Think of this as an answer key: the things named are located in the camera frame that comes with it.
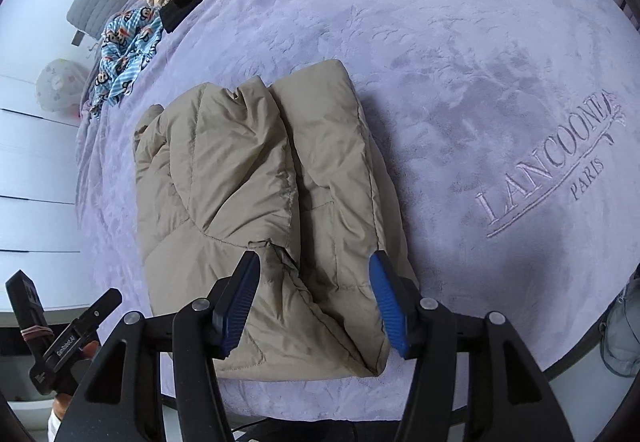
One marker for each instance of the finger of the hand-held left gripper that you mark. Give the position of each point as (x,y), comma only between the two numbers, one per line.
(102,312)

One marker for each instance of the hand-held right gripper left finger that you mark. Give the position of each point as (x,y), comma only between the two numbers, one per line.
(237,312)

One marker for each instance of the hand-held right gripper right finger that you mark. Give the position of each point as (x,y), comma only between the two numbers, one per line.
(392,307)

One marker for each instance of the beige puffer jacket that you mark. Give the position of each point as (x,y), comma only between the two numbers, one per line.
(225,182)

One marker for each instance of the white wardrobe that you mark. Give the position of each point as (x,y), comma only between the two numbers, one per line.
(30,161)

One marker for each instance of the white patterned round object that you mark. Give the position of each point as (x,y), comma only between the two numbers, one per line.
(57,84)

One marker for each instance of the purple plush blanket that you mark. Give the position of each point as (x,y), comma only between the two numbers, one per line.
(450,71)

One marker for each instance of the blue monkey print garment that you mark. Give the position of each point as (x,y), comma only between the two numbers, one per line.
(122,56)

